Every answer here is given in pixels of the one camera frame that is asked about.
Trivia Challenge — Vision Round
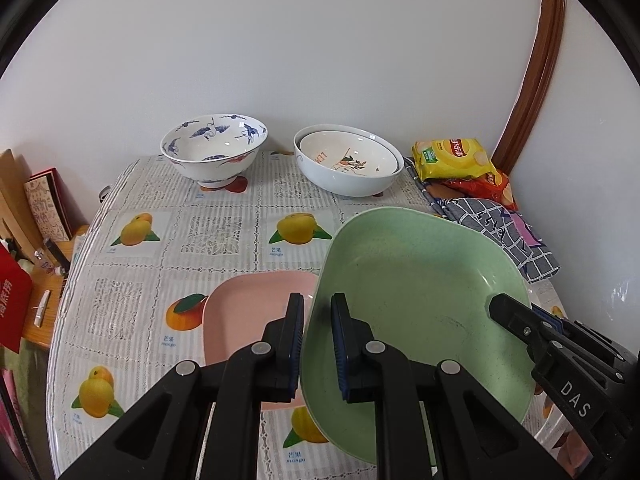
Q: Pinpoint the green square plate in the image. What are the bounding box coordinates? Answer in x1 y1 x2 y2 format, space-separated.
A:
300 207 535 463

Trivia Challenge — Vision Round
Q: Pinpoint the blue checkered cloth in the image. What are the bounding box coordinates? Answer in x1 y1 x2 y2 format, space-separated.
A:
405 157 560 283

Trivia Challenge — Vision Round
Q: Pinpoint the red chips bag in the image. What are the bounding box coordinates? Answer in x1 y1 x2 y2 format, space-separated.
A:
442 170 518 211

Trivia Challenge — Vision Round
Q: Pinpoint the fruit print tablecloth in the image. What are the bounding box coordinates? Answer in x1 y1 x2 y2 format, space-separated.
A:
47 152 570 479

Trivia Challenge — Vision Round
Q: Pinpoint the pink square plate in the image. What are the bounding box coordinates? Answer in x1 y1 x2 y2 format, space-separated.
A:
200 270 321 412

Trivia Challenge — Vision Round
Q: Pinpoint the yellow chips bag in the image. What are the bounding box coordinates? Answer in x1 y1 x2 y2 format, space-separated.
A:
411 138 495 180

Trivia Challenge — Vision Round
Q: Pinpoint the wooden side shelf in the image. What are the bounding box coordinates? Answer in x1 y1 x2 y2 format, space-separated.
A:
0 148 66 349

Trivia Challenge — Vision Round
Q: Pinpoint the red box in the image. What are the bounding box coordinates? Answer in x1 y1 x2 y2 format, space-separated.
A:
0 247 32 353

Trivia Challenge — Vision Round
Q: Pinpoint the large white bowl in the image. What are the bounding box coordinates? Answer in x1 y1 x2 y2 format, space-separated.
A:
294 124 405 198

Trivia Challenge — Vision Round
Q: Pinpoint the patterned red book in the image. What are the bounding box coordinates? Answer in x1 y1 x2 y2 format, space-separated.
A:
24 167 74 243

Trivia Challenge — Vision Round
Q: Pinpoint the blue crane pattern bowl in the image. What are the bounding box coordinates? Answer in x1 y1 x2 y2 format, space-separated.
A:
160 114 269 190

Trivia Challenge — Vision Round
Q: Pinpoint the brown wooden door frame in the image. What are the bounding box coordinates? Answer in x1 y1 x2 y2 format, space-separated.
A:
492 0 566 174

